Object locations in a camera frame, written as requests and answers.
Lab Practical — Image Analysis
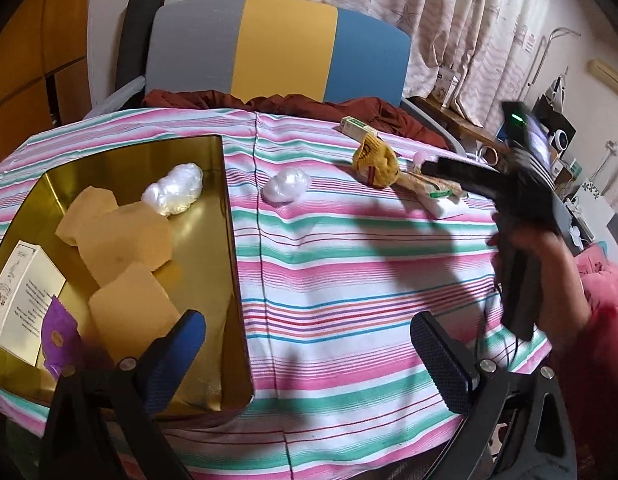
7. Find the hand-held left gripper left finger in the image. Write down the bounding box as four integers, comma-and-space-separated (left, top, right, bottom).
39, 310, 207, 480

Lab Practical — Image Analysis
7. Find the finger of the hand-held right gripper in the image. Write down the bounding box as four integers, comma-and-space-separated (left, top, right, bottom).
421, 157, 510, 196

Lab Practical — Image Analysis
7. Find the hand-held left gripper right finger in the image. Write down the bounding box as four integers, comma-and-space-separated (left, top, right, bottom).
410, 311, 572, 480

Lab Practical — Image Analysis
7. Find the white tissue pack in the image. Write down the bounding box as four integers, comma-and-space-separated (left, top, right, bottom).
421, 192, 470, 221

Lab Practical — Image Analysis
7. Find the yellow sponge block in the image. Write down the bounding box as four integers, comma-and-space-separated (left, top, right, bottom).
88, 262, 182, 366
55, 185, 120, 246
78, 202, 175, 288

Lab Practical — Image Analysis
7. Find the gold tin box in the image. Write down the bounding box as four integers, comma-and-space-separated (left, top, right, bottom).
0, 134, 255, 418

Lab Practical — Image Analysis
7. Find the yellow mesh cloth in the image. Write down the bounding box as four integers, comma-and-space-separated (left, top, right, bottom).
351, 132, 402, 188

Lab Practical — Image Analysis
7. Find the green white small box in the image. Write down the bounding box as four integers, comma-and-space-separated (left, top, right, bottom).
339, 116, 380, 142

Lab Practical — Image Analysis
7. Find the purple packet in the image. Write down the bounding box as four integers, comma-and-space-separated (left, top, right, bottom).
41, 296, 80, 381

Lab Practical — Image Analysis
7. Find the white plastic bag ball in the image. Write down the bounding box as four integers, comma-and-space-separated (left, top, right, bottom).
260, 167, 311, 204
141, 162, 205, 218

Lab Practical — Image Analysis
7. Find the beige carton box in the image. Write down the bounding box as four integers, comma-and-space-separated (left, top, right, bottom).
0, 240, 67, 366

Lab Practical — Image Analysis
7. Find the person's right hand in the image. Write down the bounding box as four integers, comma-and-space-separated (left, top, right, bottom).
492, 230, 587, 348

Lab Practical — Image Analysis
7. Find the wooden side desk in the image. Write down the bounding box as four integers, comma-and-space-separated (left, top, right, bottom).
406, 95, 575, 186

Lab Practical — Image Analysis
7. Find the white round device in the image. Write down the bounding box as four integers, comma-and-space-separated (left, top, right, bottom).
549, 130, 575, 153

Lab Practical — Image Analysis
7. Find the white printed bag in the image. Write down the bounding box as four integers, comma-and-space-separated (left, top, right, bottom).
574, 180, 618, 241

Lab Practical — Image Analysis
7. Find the black speaker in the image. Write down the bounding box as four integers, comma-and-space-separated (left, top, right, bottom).
532, 95, 577, 136

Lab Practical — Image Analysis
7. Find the white carton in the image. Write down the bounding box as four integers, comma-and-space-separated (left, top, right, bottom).
434, 67, 462, 108

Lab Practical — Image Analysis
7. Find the pink cloth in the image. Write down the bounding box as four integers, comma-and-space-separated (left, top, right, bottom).
574, 240, 618, 276

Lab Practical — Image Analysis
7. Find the striped tablecloth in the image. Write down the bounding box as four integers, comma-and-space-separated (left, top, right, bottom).
0, 107, 555, 480

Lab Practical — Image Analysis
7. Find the metal rack pole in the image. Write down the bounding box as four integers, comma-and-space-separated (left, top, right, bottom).
524, 27, 582, 106

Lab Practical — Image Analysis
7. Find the beige printed curtain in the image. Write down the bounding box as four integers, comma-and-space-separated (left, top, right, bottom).
276, 0, 570, 128

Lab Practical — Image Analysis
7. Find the brown cloth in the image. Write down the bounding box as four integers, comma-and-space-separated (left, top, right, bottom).
141, 89, 450, 151

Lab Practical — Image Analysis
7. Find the grey yellow blue chair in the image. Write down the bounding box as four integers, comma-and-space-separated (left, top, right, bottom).
91, 0, 465, 156

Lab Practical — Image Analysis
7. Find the wooden wardrobe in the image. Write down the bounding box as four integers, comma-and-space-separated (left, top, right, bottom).
0, 0, 97, 161

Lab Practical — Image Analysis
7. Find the wall air conditioner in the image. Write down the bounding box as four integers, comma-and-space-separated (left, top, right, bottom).
589, 59, 618, 91

